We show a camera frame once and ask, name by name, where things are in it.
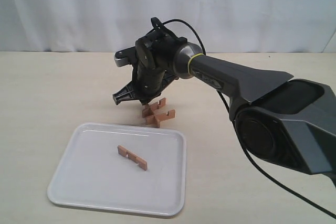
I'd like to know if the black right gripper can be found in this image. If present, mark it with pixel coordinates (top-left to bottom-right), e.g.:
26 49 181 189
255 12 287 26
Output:
112 65 179 105

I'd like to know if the notched wooden piece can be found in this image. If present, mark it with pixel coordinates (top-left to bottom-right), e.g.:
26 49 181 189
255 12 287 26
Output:
142 110 175 128
117 145 148 171
142 98 166 118
145 113 169 128

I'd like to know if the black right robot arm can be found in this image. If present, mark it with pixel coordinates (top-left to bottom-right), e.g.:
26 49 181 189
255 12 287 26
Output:
113 36 335 178

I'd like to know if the white backdrop curtain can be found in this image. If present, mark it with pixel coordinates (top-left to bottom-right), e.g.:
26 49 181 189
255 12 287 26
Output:
1 0 335 52

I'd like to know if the white plastic tray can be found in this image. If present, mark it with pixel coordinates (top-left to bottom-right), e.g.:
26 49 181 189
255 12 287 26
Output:
47 123 186 217

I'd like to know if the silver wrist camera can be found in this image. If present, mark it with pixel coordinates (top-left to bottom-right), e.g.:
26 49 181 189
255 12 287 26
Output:
114 47 138 67

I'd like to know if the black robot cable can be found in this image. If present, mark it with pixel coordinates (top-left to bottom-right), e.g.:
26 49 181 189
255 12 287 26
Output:
150 17 336 216

